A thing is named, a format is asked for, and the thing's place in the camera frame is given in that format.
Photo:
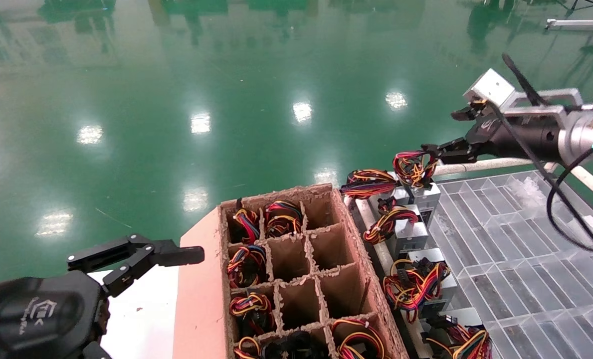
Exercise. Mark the white tray side rail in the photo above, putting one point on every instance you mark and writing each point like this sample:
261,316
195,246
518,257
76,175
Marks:
362,213

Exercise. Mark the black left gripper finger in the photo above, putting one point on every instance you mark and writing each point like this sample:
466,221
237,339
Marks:
181,256

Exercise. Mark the black power supply unit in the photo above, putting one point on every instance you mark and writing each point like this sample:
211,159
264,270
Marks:
296,347

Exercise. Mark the long white frame pipe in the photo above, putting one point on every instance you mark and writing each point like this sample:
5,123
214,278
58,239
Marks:
495,164

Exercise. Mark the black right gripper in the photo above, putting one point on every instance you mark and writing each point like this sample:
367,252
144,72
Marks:
520,137

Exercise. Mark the white metal stand base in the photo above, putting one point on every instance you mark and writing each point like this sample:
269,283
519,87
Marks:
570,23

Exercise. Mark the crumpled clear plastic film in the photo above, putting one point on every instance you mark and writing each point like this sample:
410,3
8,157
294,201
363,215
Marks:
528,192

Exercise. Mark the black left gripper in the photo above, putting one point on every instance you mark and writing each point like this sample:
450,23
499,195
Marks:
37,319

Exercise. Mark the brown cardboard divider box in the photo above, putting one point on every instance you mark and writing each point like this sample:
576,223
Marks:
196,309

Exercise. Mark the clear plastic divider tray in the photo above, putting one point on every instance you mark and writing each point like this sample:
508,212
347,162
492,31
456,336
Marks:
515,279

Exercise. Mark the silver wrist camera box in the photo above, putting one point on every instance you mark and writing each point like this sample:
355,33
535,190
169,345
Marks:
493,87

